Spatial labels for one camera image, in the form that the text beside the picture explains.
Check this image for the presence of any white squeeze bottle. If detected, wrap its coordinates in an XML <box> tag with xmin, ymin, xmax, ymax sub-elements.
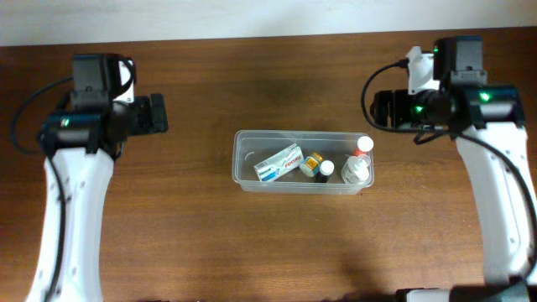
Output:
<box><xmin>341</xmin><ymin>154</ymin><xmax>371</xmax><ymax>185</ymax></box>

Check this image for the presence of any black bottle white cap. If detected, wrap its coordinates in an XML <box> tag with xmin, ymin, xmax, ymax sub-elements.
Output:
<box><xmin>315</xmin><ymin>160</ymin><xmax>335</xmax><ymax>183</ymax></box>

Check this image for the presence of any gold lid small jar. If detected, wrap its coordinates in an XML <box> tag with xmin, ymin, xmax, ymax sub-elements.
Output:
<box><xmin>299</xmin><ymin>153</ymin><xmax>323</xmax><ymax>178</ymax></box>

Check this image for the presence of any white blue small box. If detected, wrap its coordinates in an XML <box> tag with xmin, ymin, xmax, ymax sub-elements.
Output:
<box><xmin>254</xmin><ymin>143</ymin><xmax>304</xmax><ymax>182</ymax></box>

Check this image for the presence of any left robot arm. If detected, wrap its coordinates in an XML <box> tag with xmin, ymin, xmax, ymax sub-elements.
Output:
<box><xmin>26</xmin><ymin>54</ymin><xmax>169</xmax><ymax>301</ymax></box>

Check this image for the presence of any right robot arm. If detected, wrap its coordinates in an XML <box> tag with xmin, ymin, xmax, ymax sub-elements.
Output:
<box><xmin>362</xmin><ymin>35</ymin><xmax>536</xmax><ymax>301</ymax></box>

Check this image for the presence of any clear plastic container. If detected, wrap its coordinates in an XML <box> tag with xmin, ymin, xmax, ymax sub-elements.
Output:
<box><xmin>232</xmin><ymin>130</ymin><xmax>374</xmax><ymax>195</ymax></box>

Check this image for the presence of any orange tube white cap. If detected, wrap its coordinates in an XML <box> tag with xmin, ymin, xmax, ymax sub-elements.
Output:
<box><xmin>352</xmin><ymin>136</ymin><xmax>374</xmax><ymax>157</ymax></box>

